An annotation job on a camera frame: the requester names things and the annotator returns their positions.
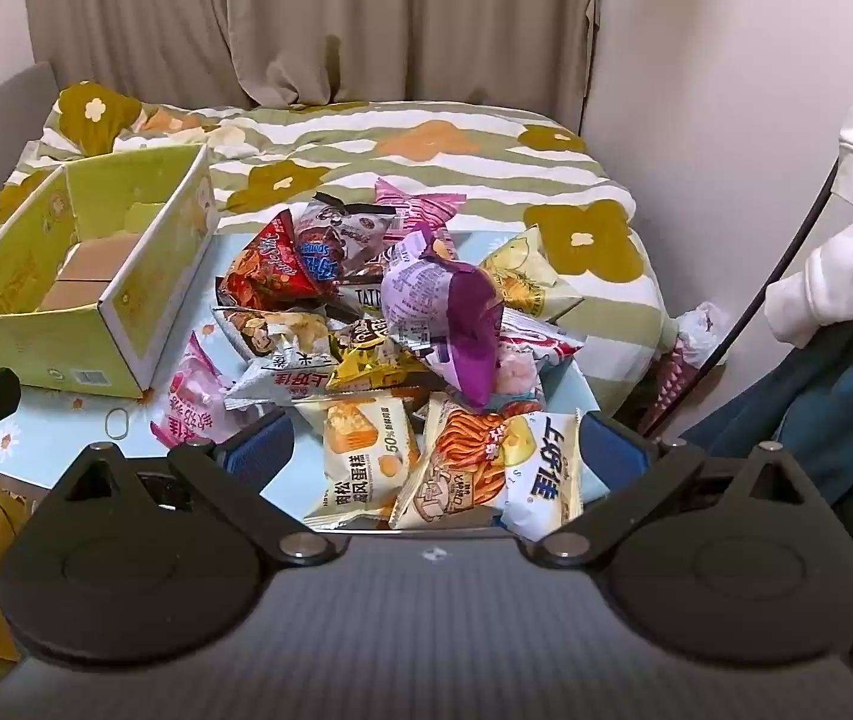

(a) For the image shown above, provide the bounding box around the green striped floral blanket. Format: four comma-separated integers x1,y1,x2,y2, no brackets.
0,81,678,421

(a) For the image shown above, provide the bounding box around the blue floral tablecloth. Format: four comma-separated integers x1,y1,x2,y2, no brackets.
0,229,607,541

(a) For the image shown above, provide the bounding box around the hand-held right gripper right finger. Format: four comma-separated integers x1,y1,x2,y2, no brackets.
531,409,818,568

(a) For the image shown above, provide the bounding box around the crumpled plastic bag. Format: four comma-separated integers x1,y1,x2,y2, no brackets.
640,301,731,432

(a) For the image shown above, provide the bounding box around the yellow chocolate pillow snack bag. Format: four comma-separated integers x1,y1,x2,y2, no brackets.
325,319,436,392

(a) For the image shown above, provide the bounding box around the beige curtain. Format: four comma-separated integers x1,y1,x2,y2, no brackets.
21,0,607,115

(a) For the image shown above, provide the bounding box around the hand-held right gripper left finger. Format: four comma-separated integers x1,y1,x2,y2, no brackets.
43,409,337,568

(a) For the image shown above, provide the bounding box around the black cable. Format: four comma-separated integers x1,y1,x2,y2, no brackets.
644,157,843,440

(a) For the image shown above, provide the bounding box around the green cardboard box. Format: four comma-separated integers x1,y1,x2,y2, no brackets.
0,142,221,398

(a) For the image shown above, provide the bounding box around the pile of assorted snack packets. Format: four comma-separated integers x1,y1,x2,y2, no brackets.
152,176,589,542

